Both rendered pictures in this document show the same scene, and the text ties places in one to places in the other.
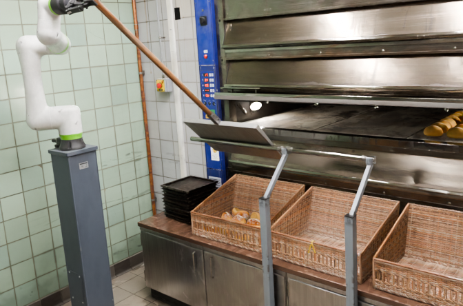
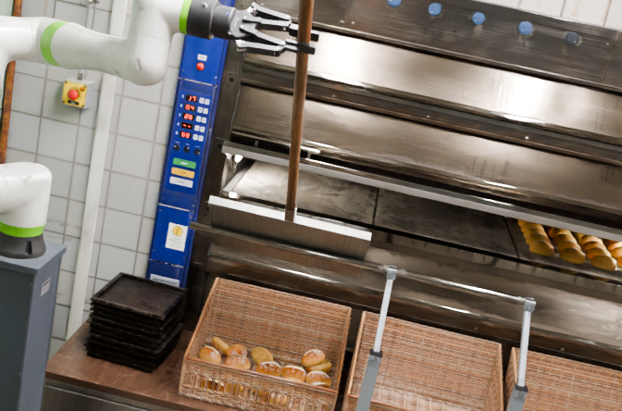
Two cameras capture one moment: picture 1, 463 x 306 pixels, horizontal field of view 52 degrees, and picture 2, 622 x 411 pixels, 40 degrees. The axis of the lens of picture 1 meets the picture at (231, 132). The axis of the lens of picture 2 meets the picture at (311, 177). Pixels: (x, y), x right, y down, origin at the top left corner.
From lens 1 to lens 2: 179 cm
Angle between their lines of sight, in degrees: 36
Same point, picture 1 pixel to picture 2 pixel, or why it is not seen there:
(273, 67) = (333, 116)
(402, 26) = (564, 114)
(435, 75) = (590, 188)
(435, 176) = (554, 315)
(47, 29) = (161, 60)
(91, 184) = (45, 320)
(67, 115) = (38, 189)
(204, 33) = not seen: hidden behind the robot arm
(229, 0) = not seen: outside the picture
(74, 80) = not seen: outside the picture
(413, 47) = (570, 145)
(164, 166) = not seen: hidden behind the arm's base
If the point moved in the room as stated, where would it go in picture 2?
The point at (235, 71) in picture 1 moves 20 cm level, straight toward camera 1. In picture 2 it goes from (255, 105) to (282, 119)
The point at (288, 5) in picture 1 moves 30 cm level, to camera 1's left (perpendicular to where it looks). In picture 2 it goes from (389, 29) to (322, 18)
